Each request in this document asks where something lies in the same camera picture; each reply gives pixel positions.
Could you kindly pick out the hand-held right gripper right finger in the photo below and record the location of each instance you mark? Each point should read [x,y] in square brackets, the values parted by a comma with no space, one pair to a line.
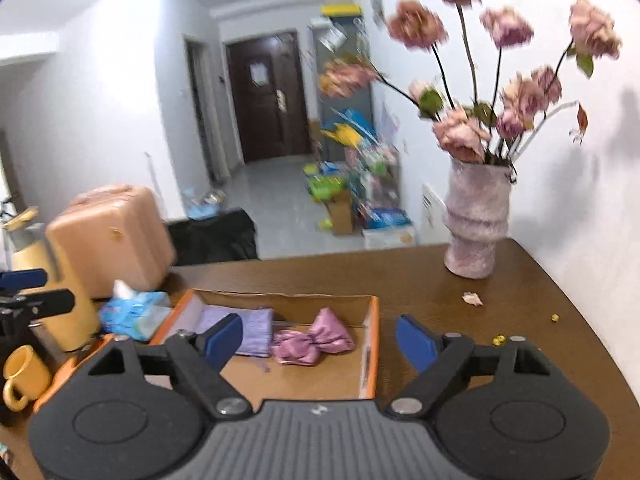
[415,342]

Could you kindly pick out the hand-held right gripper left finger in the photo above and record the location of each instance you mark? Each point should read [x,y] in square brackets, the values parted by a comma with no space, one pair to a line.
[224,342]

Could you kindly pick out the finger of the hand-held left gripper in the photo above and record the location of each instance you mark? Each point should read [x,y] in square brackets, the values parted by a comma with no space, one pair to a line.
[22,279]
[50,302]

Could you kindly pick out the red orange cardboard box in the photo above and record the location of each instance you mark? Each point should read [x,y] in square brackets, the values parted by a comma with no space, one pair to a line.
[320,380]

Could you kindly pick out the yellow thermos jug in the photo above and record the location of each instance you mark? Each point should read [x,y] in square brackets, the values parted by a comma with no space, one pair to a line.
[60,285]

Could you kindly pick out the purple cloth pouch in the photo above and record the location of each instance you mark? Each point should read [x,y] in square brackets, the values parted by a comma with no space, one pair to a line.
[256,330]

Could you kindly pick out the fallen pink petal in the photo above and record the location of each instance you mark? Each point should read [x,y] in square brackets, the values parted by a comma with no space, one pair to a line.
[472,299]

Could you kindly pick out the yellow mug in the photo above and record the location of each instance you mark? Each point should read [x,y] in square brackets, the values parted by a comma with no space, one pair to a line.
[25,375]

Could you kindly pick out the blue tissue pack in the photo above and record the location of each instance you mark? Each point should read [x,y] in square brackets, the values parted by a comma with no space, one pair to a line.
[132,312]

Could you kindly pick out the yellow petal crumbs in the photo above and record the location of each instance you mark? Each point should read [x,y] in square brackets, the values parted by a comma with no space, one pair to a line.
[498,340]

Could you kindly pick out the pink suitcase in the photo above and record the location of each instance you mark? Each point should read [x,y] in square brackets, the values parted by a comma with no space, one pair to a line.
[115,240]

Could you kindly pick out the pink cloth bundle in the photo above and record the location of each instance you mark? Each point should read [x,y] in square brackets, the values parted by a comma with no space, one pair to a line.
[320,337]

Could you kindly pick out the black bag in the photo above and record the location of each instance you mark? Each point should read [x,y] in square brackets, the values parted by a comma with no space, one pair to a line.
[215,240]

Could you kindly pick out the blue plastic bag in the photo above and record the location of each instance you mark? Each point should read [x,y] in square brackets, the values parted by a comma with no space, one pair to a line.
[202,205]

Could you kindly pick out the brown cardboard carton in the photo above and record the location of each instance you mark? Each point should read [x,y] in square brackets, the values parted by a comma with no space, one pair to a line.
[341,215]

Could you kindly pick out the pile of colourful packages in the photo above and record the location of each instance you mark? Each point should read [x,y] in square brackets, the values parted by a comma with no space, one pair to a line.
[370,170]

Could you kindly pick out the bunch of dried pink roses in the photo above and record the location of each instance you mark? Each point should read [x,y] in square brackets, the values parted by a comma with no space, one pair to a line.
[462,130]

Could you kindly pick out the interior side door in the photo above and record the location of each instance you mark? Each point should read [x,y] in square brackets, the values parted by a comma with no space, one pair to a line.
[200,110]

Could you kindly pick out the dark brown entrance door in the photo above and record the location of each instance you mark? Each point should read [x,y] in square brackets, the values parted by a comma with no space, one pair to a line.
[265,100]

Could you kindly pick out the grey refrigerator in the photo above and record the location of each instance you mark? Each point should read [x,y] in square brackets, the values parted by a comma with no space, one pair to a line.
[350,95]

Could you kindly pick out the yellow box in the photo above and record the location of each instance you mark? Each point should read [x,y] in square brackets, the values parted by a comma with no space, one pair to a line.
[341,9]

